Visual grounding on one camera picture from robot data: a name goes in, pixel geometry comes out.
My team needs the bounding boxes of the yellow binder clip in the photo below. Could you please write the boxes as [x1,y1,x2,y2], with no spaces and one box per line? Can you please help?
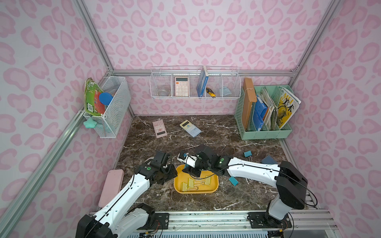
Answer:
[188,178,204,187]
[181,182,198,192]
[198,177,211,186]

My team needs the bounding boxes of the yellow plastic storage box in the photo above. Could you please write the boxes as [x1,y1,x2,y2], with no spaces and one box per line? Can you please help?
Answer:
[174,165,219,194]

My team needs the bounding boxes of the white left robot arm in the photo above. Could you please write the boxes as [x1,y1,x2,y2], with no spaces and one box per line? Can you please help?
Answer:
[75,151,177,238]

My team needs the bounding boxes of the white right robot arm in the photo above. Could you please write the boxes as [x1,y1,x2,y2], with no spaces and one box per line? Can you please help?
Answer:
[177,145,308,228]

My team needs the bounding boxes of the yellow blue calculator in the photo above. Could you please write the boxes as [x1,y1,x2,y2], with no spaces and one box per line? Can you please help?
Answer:
[180,120,201,138]

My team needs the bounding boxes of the pink calculator on table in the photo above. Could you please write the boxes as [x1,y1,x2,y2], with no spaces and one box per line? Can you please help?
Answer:
[152,119,168,139]

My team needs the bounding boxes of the pink pencil case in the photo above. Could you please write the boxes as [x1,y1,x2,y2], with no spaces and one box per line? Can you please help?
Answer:
[98,169,124,208]

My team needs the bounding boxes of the yellow black small tool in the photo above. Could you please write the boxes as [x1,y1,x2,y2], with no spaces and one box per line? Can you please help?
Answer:
[206,88,216,98]

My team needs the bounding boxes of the blue folder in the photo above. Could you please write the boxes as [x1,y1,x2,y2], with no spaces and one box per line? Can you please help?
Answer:
[253,96,267,131]

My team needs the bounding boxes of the green plastic file organizer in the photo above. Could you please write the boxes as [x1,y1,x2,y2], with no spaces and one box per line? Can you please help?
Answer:
[234,85,293,140]

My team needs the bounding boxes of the pink calculator in basket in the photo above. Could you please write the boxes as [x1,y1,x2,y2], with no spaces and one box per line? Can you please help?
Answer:
[175,76,190,97]

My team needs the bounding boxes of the brown folder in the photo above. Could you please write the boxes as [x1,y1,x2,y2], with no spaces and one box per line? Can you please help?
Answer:
[242,77,257,131]

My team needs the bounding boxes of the clear tape roll in basket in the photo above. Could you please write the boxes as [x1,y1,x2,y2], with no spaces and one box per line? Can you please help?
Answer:
[157,87,171,97]

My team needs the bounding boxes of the blue book in basket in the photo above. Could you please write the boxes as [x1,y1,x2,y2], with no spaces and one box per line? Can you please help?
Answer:
[196,65,209,98]

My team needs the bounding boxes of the mint star toy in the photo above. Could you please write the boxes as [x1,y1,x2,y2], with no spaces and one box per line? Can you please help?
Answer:
[83,117,97,129]

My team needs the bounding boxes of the blue round disc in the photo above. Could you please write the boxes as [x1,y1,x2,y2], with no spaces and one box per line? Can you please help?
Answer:
[99,92,114,106]

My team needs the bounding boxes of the green snack package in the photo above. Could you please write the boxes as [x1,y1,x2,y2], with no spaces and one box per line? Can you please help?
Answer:
[84,77,106,116]

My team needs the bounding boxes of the yellow art magazine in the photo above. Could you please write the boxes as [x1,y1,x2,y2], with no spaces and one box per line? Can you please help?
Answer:
[277,87,301,129]

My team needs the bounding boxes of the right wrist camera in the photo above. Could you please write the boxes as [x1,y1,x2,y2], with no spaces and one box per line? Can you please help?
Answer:
[177,152,198,168]

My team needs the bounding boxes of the metal base rail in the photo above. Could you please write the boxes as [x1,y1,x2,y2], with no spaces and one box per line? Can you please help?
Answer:
[130,209,341,238]

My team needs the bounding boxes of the white wire basket left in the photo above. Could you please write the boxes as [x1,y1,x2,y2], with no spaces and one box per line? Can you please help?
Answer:
[84,76,132,138]

